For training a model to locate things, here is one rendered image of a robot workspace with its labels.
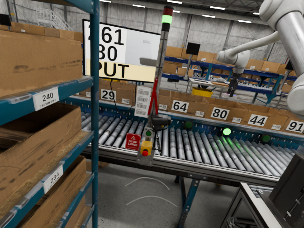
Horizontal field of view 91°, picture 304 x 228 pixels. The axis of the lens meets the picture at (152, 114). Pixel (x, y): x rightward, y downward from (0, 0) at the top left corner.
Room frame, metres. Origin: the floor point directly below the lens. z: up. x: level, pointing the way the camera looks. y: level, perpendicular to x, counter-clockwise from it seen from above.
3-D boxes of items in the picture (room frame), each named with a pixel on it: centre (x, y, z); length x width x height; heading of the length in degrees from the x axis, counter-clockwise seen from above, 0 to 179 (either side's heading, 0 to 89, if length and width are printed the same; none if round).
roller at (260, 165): (1.14, -0.94, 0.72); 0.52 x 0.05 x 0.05; 178
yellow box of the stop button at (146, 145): (0.84, -0.03, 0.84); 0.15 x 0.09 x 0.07; 88
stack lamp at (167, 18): (0.91, 0.00, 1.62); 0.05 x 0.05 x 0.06
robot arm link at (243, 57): (1.53, -0.74, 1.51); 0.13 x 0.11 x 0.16; 94
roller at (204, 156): (1.16, -0.48, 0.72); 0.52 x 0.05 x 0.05; 178
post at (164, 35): (0.90, 0.00, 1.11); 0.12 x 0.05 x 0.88; 88
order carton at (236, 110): (1.60, -0.76, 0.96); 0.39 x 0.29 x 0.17; 88
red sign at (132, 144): (0.88, 0.07, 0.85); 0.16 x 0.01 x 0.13; 88
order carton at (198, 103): (1.62, -0.37, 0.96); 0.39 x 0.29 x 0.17; 88
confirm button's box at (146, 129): (0.87, 0.00, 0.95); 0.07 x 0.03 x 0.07; 88
